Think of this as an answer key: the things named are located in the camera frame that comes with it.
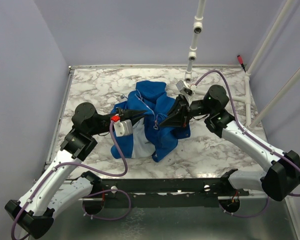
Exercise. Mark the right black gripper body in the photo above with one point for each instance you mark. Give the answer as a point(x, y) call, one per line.
point(198, 108)

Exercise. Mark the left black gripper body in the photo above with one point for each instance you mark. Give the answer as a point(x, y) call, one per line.
point(104, 126)

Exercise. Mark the blue jacket with white lining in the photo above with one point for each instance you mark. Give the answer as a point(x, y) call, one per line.
point(148, 138)

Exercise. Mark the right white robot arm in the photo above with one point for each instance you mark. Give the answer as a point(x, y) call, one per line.
point(280, 173)

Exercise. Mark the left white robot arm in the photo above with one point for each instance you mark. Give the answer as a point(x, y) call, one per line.
point(67, 179)

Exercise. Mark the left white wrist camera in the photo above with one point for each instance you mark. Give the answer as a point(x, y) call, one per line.
point(122, 127)

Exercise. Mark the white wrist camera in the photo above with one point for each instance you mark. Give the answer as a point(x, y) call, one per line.
point(187, 90)
point(122, 127)

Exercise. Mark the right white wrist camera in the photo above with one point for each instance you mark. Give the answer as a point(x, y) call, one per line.
point(187, 90)

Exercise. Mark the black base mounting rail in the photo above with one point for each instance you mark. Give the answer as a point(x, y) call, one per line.
point(159, 193)

